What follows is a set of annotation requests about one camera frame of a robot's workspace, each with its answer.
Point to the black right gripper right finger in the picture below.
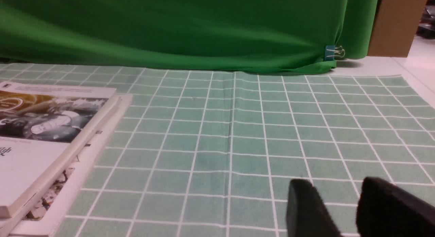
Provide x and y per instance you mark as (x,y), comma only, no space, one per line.
(386,210)

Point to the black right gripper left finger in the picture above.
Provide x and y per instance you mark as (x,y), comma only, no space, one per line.
(307,215)

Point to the green checkered table mat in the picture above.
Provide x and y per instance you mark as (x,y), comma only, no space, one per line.
(212,153)

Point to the blue binder clip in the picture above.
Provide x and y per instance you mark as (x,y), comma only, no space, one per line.
(333,52)

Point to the green backdrop cloth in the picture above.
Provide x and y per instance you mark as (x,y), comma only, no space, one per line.
(255,36)

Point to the brown cardboard box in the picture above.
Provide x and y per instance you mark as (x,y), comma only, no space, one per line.
(394,28)

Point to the bottom white book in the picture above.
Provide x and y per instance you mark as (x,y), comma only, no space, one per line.
(43,214)

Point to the white book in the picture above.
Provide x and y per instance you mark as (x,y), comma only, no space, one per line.
(43,214)
(40,126)

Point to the top white book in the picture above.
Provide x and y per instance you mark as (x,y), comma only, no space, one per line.
(40,126)

